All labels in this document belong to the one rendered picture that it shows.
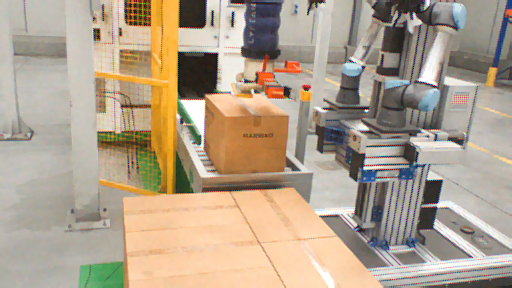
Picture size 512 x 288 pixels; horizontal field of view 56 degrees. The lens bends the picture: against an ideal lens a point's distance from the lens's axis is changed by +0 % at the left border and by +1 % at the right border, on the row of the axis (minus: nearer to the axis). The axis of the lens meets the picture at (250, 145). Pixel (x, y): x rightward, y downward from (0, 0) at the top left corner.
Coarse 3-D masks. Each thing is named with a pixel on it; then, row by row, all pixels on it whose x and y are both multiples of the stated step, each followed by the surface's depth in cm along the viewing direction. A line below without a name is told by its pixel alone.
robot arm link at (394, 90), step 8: (392, 80) 243; (400, 80) 244; (384, 88) 244; (392, 88) 239; (400, 88) 238; (384, 96) 244; (392, 96) 240; (400, 96) 237; (384, 104) 244; (392, 104) 241; (400, 104) 240
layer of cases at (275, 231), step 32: (224, 192) 274; (256, 192) 277; (288, 192) 280; (128, 224) 231; (160, 224) 233; (192, 224) 235; (224, 224) 237; (256, 224) 239; (288, 224) 241; (320, 224) 244; (128, 256) 204; (160, 256) 205; (192, 256) 207; (224, 256) 209; (256, 256) 210; (288, 256) 212; (320, 256) 214; (352, 256) 216
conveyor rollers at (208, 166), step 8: (184, 104) 472; (192, 104) 474; (200, 104) 477; (192, 112) 444; (200, 112) 446; (200, 120) 420; (184, 128) 391; (200, 128) 395; (192, 136) 375; (192, 144) 352; (200, 152) 337; (200, 160) 325; (208, 160) 327; (208, 168) 310; (288, 168) 317
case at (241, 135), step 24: (216, 96) 327; (216, 120) 301; (240, 120) 281; (264, 120) 286; (288, 120) 290; (216, 144) 303; (240, 144) 286; (264, 144) 291; (216, 168) 305; (240, 168) 291; (264, 168) 296
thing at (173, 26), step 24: (168, 24) 320; (96, 48) 351; (120, 48) 343; (168, 48) 325; (96, 72) 354; (168, 72) 330; (168, 96) 335; (120, 120) 360; (168, 120) 341; (168, 144) 346; (168, 168) 352; (144, 192) 367; (168, 192) 357
